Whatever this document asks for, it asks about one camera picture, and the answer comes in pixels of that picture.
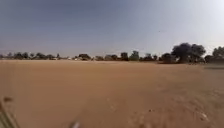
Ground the row of trees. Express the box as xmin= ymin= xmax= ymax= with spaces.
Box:
xmin=0 ymin=42 xmax=224 ymax=65

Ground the robot's own part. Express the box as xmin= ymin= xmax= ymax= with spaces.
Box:
xmin=70 ymin=121 xmax=81 ymax=128

